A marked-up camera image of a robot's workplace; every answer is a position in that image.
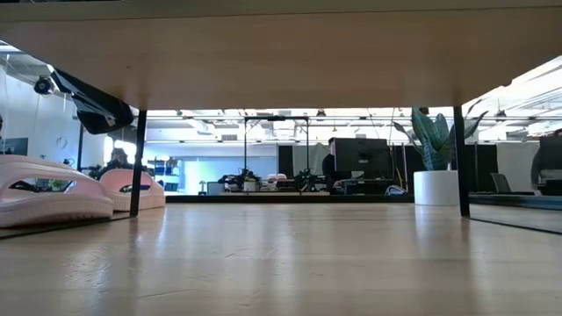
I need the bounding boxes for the black gantry frame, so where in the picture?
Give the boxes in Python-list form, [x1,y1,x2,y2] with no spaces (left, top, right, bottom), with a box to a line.
[242,115,311,194]

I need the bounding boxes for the snake plant in white pot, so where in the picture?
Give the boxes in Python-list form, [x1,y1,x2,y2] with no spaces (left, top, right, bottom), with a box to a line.
[392,98,489,207]

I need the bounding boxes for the grey office chair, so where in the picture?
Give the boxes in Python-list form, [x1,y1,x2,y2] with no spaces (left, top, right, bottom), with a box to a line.
[490,172,514,195]

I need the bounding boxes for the wooden shelf with black legs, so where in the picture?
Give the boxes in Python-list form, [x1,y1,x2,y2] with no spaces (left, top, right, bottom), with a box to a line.
[0,0,562,241]

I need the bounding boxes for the black room divider panel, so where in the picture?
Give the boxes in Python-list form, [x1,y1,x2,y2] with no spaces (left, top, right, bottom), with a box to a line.
[277,144,294,179]

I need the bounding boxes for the person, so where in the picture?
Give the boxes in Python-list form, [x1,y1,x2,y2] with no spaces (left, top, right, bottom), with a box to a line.
[101,147,134,170]
[321,137,348,195]

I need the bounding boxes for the black office desk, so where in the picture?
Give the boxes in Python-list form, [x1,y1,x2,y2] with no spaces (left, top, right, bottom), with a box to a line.
[340,177,396,196]

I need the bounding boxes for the pink rubber slide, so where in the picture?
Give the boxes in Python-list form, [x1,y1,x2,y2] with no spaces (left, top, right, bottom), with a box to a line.
[0,154,116,229]
[98,169,167,213]

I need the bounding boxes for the black aluminium table frame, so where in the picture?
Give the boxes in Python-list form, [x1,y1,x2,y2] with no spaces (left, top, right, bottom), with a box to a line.
[165,192,562,212]

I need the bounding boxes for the shelving with blue bins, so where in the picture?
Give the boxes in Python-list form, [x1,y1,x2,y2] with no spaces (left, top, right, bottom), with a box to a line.
[148,157,182,193]

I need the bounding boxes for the round black hanging fixture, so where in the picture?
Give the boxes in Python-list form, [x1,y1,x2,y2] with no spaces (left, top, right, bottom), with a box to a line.
[33,75,54,97]

